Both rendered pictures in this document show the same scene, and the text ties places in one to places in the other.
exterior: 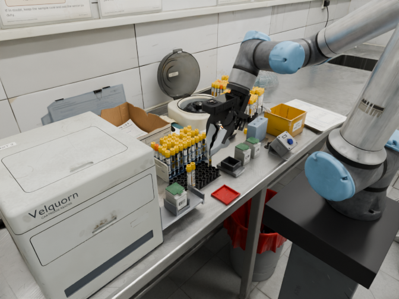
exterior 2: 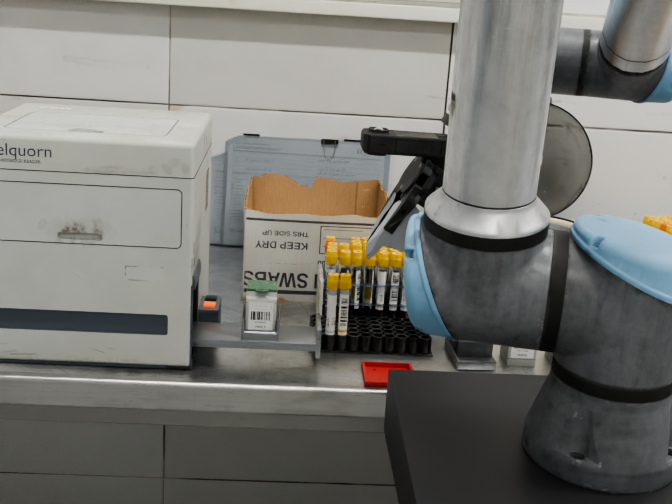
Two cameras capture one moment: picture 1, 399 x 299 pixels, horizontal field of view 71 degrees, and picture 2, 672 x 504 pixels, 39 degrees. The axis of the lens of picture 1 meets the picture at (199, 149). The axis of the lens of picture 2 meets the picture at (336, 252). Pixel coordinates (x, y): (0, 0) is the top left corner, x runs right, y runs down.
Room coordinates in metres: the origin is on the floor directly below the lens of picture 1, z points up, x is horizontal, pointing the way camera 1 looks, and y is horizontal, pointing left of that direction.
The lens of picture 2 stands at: (-0.22, -0.80, 1.37)
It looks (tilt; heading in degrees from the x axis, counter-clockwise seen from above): 16 degrees down; 42
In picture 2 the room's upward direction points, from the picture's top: 4 degrees clockwise
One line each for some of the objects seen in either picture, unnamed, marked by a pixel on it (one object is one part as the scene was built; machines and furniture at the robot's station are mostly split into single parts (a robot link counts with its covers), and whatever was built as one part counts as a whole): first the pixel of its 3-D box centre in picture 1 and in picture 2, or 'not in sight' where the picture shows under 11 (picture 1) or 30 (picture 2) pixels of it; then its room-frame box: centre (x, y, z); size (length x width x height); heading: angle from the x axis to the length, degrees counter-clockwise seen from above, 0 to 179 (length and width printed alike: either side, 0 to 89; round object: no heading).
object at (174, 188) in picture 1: (176, 189); (262, 286); (0.60, 0.07, 0.98); 0.05 x 0.04 x 0.01; 46
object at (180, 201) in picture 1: (176, 198); (261, 310); (0.60, 0.07, 0.95); 0.05 x 0.04 x 0.06; 46
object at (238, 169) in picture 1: (230, 165); (470, 346); (0.83, -0.11, 0.89); 0.09 x 0.05 x 0.04; 48
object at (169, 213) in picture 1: (171, 209); (243, 327); (0.58, 0.08, 0.92); 0.21 x 0.07 x 0.05; 136
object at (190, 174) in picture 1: (194, 167); (371, 306); (0.77, 0.02, 0.93); 0.17 x 0.09 x 0.11; 136
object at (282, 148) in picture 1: (279, 142); not in sight; (0.96, -0.32, 0.92); 0.13 x 0.07 x 0.08; 46
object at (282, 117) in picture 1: (284, 121); not in sight; (1.12, -0.38, 0.93); 0.13 x 0.13 x 0.10; 43
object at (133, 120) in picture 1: (124, 138); (315, 234); (0.93, 0.29, 0.95); 0.29 x 0.25 x 0.15; 46
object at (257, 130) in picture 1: (256, 132); not in sight; (1.03, -0.24, 0.92); 0.10 x 0.07 x 0.10; 142
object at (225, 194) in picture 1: (225, 194); (388, 374); (0.69, -0.08, 0.88); 0.07 x 0.07 x 0.01; 46
